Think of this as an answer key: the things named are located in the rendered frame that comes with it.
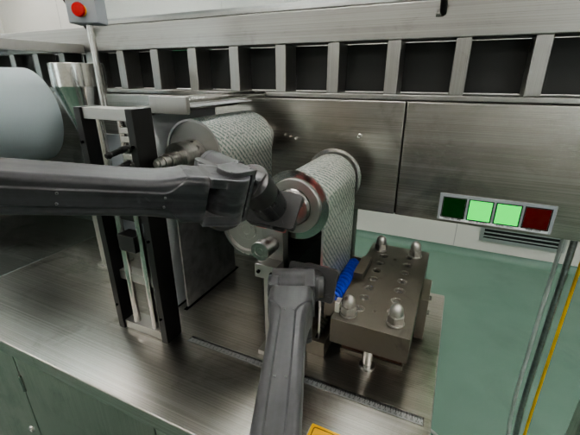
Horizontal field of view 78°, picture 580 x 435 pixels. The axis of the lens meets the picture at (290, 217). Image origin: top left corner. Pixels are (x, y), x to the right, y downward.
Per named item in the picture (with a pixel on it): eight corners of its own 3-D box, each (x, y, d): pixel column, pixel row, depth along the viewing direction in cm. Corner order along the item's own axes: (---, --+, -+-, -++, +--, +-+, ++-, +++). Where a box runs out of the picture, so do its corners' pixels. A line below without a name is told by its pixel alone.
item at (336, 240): (318, 306, 80) (321, 230, 73) (348, 261, 100) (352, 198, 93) (320, 307, 80) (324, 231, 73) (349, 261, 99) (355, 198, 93)
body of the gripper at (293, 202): (294, 233, 62) (283, 218, 55) (242, 220, 65) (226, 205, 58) (305, 198, 63) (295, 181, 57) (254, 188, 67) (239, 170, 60)
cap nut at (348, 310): (337, 316, 75) (338, 298, 73) (343, 306, 78) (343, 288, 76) (354, 320, 73) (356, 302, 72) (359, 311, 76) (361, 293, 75)
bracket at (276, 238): (256, 355, 82) (251, 233, 71) (270, 337, 88) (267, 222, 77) (276, 362, 80) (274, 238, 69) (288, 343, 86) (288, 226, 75)
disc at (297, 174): (261, 231, 79) (262, 165, 73) (263, 230, 79) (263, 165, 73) (325, 246, 73) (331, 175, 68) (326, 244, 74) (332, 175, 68)
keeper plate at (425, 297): (413, 337, 86) (419, 299, 82) (418, 313, 95) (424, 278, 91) (424, 340, 85) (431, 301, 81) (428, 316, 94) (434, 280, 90)
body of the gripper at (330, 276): (334, 303, 70) (324, 307, 64) (287, 290, 74) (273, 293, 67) (340, 270, 71) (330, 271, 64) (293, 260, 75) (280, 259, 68)
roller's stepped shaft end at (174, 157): (150, 171, 71) (148, 155, 70) (171, 165, 77) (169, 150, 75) (162, 173, 70) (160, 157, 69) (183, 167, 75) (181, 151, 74)
